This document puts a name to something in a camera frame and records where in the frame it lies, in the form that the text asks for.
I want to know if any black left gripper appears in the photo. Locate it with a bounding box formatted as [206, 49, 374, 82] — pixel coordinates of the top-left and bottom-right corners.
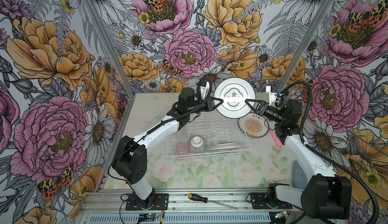
[189, 96, 225, 113]

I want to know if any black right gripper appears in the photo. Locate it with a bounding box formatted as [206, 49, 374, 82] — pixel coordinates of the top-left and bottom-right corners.
[245, 99, 286, 124]

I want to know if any orange sunburst plate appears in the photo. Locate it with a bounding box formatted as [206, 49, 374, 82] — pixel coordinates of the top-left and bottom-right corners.
[238, 113, 269, 138]

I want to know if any white plate grey emblem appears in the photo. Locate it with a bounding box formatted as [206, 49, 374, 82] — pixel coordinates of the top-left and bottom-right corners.
[213, 77, 256, 119]

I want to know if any pink glass cup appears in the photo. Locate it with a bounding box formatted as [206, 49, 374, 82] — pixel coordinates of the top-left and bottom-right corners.
[175, 143, 190, 156]

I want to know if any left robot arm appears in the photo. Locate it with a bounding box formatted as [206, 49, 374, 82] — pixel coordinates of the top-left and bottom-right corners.
[110, 86, 224, 205]

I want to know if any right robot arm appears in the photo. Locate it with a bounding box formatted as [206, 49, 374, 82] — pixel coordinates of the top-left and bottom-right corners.
[245, 99, 352, 220]

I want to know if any pink silicone utensil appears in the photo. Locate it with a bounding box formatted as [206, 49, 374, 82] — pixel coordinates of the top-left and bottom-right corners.
[269, 130, 284, 147]

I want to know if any blue grey cloth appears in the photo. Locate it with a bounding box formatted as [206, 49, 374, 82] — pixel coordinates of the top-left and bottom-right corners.
[292, 161, 307, 189]

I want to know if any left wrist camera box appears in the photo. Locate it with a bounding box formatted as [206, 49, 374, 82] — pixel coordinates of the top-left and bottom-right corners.
[200, 81, 211, 100]

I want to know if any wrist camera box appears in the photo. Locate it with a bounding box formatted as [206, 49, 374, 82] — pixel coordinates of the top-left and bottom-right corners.
[200, 81, 211, 100]
[265, 86, 277, 105]

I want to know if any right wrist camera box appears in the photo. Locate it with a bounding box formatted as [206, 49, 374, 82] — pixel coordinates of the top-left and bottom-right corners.
[265, 86, 277, 105]

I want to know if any white wire dish rack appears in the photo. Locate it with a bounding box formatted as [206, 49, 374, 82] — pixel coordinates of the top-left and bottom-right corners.
[167, 112, 251, 159]

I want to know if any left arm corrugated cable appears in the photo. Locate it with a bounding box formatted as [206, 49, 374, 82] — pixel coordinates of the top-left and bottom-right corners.
[133, 78, 213, 143]

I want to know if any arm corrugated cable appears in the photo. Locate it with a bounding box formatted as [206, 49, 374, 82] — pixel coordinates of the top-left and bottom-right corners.
[133, 78, 213, 143]
[274, 80, 380, 224]

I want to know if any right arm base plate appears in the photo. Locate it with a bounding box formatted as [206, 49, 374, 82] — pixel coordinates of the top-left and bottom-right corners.
[246, 192, 292, 209]

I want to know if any yellow handled screwdriver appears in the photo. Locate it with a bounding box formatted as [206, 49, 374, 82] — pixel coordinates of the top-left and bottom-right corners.
[188, 193, 238, 209]

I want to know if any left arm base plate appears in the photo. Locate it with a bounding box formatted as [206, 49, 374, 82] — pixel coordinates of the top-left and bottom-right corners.
[125, 193, 169, 211]

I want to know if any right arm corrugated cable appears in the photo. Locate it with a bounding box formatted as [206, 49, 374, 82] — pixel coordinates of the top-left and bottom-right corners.
[274, 80, 380, 224]

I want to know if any aluminium corner post right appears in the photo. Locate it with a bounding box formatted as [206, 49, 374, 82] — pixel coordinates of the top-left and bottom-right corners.
[276, 0, 334, 91]

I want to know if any aluminium corner post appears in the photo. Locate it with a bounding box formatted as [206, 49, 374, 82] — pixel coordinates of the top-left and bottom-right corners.
[276, 0, 334, 91]
[81, 0, 135, 99]

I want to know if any aluminium corner post left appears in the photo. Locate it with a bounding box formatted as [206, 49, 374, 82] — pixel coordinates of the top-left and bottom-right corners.
[81, 0, 135, 99]

